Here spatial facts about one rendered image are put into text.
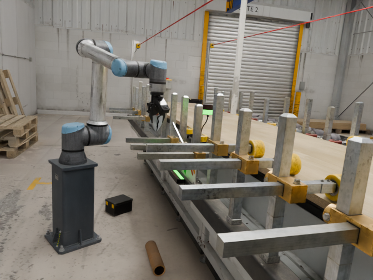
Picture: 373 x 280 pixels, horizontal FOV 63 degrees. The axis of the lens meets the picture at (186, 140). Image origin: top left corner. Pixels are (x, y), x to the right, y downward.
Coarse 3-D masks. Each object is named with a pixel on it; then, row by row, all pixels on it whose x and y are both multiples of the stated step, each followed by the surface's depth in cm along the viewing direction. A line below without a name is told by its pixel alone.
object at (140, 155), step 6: (138, 156) 147; (144, 156) 147; (150, 156) 148; (156, 156) 149; (162, 156) 150; (168, 156) 151; (174, 156) 152; (180, 156) 153; (186, 156) 154; (192, 156) 155
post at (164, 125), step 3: (165, 90) 225; (168, 90) 225; (165, 93) 225; (165, 96) 226; (165, 99) 226; (165, 114) 228; (165, 117) 229; (165, 120) 229; (162, 123) 229; (165, 123) 230; (162, 126) 229; (165, 126) 230; (162, 129) 230; (165, 129) 231; (162, 132) 230; (165, 132) 231; (162, 135) 231; (165, 135) 232
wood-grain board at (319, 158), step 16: (192, 112) 317; (224, 112) 342; (208, 128) 215; (224, 128) 220; (256, 128) 232; (272, 128) 238; (272, 144) 172; (304, 144) 179; (320, 144) 182; (336, 144) 186; (304, 160) 140; (320, 160) 142; (336, 160) 144; (304, 176) 114; (320, 176) 115; (368, 192) 100; (368, 208) 86
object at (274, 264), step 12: (132, 120) 378; (144, 132) 296; (204, 204) 136; (216, 204) 133; (204, 216) 136; (216, 216) 123; (228, 216) 117; (216, 228) 123; (228, 228) 113; (240, 228) 112; (252, 264) 96; (264, 264) 91; (276, 264) 91; (252, 276) 95; (264, 276) 89; (276, 276) 85; (288, 276) 86
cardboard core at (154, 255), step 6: (150, 246) 212; (156, 246) 213; (150, 252) 205; (156, 252) 204; (150, 258) 200; (156, 258) 197; (150, 264) 198; (156, 264) 191; (162, 264) 192; (156, 270) 197; (162, 270) 195
